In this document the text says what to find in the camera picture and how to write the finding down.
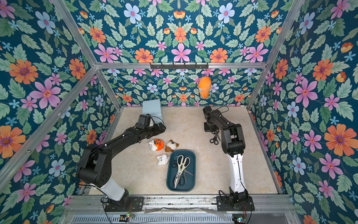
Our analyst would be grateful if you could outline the orange tiger plush toy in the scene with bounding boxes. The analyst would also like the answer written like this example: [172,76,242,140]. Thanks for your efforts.
[149,139,165,151]

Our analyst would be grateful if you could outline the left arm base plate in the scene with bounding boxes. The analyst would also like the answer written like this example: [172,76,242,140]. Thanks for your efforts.
[104,196,144,212]

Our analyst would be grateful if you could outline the orange hanging plush toy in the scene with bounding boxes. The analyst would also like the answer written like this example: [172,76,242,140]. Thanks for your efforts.
[198,77,212,99]

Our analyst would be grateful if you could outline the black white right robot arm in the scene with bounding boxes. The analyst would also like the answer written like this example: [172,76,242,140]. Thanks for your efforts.
[203,106,250,210]

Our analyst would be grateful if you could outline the brown dog plush toy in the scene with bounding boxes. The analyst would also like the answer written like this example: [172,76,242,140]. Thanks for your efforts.
[165,140,179,153]

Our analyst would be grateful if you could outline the light blue box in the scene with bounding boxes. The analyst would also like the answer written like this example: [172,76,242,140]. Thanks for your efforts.
[142,99,163,123]

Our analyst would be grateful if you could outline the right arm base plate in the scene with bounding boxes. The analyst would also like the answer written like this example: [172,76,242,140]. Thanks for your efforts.
[216,196,255,212]

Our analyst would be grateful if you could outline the white ventilation grille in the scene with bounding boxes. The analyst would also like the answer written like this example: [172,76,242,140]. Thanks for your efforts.
[71,214,234,224]

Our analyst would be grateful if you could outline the dark teal storage tray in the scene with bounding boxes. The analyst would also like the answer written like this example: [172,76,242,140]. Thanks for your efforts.
[167,149,196,192]

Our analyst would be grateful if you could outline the cream kitchen shears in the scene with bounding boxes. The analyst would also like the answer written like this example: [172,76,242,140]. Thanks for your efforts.
[174,155,191,189]

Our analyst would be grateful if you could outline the small black thin scissors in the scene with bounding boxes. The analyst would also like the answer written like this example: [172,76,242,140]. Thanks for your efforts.
[171,161,193,175]

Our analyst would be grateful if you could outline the white plush toy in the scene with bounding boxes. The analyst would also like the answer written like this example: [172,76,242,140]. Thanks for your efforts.
[156,154,169,166]

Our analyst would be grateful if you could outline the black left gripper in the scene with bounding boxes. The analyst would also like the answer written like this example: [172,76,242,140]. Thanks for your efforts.
[143,122,167,138]

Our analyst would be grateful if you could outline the black wall hook rail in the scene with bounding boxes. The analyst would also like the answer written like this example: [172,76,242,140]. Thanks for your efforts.
[150,63,209,70]

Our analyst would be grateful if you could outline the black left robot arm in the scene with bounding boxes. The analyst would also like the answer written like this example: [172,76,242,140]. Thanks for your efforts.
[76,122,166,202]

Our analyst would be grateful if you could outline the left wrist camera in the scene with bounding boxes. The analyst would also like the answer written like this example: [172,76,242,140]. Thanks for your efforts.
[136,114,152,130]

